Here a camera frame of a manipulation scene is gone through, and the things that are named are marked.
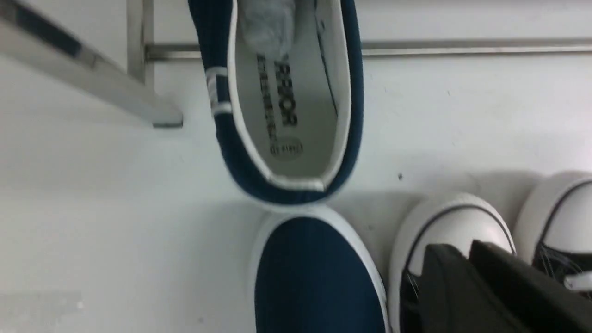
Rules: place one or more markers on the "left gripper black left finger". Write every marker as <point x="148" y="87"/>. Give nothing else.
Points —
<point x="454" y="298"/>

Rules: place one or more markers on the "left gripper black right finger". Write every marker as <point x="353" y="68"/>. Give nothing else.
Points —
<point x="539" y="302"/>

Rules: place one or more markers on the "navy slip-on shoe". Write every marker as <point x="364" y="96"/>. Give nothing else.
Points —
<point x="310" y="272"/>
<point x="286" y="93"/>

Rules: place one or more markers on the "stainless steel shoe rack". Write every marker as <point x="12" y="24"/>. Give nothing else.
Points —
<point x="34" y="40"/>

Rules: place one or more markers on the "left black canvas sneaker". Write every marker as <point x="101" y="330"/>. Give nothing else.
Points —
<point x="456" y="219"/>

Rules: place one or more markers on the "black canvas sneaker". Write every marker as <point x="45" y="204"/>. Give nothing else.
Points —
<point x="553" y="232"/>
<point x="456" y="219"/>

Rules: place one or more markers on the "right black canvas sneaker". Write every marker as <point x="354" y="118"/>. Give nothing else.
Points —
<point x="553" y="232"/>

